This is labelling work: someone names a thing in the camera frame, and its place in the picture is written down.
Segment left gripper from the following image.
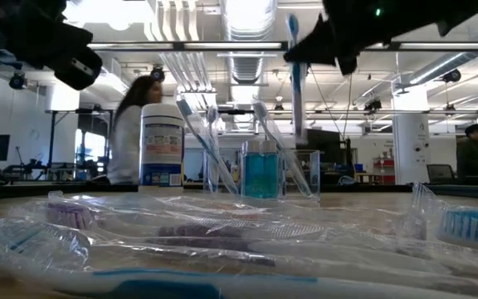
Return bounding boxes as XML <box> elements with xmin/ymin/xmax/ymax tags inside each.
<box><xmin>0</xmin><ymin>0</ymin><xmax>103</xmax><ymax>91</ymax></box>

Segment clear acrylic organizer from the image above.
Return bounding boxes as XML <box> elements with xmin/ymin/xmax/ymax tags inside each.
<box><xmin>202</xmin><ymin>143</ymin><xmax>322</xmax><ymax>205</ymax></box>

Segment white building column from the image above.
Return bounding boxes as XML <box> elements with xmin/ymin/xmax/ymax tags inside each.
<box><xmin>391</xmin><ymin>85</ymin><xmax>431</xmax><ymax>186</ymax></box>

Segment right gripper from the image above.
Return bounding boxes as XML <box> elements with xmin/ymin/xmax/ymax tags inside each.
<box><xmin>284</xmin><ymin>0</ymin><xmax>443</xmax><ymax>76</ymax></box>

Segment red shelf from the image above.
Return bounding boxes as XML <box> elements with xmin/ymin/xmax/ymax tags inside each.
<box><xmin>373</xmin><ymin>156</ymin><xmax>397</xmax><ymax>185</ymax></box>

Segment black aluminium table frame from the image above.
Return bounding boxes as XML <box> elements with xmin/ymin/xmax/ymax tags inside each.
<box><xmin>0</xmin><ymin>181</ymin><xmax>478</xmax><ymax>201</ymax></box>

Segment white wipes canister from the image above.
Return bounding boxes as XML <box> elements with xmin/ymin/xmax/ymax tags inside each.
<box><xmin>139</xmin><ymin>103</ymin><xmax>187</xmax><ymax>193</ymax></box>

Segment orange toothbrush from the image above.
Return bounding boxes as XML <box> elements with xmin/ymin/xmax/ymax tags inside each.
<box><xmin>180</xmin><ymin>199</ymin><xmax>290</xmax><ymax>215</ymax></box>

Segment small white-blue cap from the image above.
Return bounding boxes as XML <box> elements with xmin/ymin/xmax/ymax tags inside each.
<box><xmin>260</xmin><ymin>140</ymin><xmax>280</xmax><ymax>199</ymax></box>

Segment black monitor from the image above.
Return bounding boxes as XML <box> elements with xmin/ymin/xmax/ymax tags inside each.
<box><xmin>305</xmin><ymin>127</ymin><xmax>343</xmax><ymax>165</ymax></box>

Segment black ceiling spotlight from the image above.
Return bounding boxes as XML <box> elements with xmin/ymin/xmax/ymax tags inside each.
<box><xmin>441</xmin><ymin>68</ymin><xmax>463</xmax><ymax>84</ymax></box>
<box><xmin>149</xmin><ymin>65</ymin><xmax>167</xmax><ymax>83</ymax></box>
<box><xmin>363</xmin><ymin>98</ymin><xmax>383</xmax><ymax>114</ymax></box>
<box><xmin>8</xmin><ymin>71</ymin><xmax>27</xmax><ymax>91</ymax></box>

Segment black overhead frame beam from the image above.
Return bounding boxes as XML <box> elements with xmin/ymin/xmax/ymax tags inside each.
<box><xmin>87</xmin><ymin>40</ymin><xmax>478</xmax><ymax>52</ymax></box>

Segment person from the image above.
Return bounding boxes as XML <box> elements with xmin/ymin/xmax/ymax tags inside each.
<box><xmin>106</xmin><ymin>75</ymin><xmax>164</xmax><ymax>186</ymax></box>
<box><xmin>456</xmin><ymin>123</ymin><xmax>478</xmax><ymax>186</ymax></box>

